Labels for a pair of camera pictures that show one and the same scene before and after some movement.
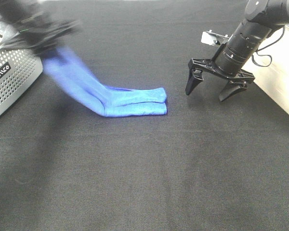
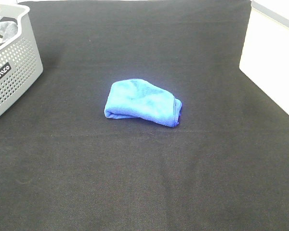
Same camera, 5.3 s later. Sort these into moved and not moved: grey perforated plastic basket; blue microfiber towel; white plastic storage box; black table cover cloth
Moved: blue microfiber towel
Not moved: white plastic storage box; black table cover cloth; grey perforated plastic basket
